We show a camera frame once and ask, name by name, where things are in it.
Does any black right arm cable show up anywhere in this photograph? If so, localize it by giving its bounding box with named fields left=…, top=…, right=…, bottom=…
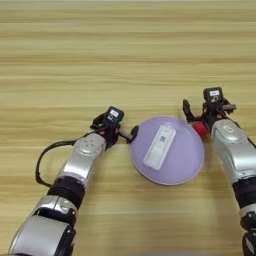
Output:
left=233, top=119, right=256, bottom=149

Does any white remote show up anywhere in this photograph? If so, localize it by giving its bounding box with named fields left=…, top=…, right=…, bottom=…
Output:
left=142, top=122, right=177, bottom=171

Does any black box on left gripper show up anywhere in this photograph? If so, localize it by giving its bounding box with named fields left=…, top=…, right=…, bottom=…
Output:
left=102, top=105, right=125, bottom=127

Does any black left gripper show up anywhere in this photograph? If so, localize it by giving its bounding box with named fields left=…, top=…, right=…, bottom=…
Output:
left=89, top=113, right=140, bottom=149

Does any purple round plate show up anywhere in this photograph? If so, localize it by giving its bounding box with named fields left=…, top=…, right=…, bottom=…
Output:
left=129, top=115, right=206, bottom=187

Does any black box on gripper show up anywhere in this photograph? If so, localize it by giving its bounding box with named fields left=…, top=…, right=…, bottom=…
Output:
left=202, top=86, right=224, bottom=105
left=102, top=105, right=125, bottom=127

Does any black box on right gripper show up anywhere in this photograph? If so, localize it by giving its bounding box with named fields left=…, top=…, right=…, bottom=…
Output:
left=202, top=86, right=224, bottom=105

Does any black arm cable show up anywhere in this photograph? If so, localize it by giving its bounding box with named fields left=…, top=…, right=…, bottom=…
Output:
left=233, top=119, right=256, bottom=149
left=34, top=131, right=98, bottom=188

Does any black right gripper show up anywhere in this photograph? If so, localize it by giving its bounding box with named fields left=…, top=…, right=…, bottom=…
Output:
left=182, top=98, right=238, bottom=129

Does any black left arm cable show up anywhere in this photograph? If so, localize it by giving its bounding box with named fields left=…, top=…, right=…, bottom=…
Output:
left=34, top=131, right=98, bottom=188

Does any red cube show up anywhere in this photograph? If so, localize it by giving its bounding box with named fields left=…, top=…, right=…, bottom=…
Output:
left=192, top=120, right=210, bottom=136

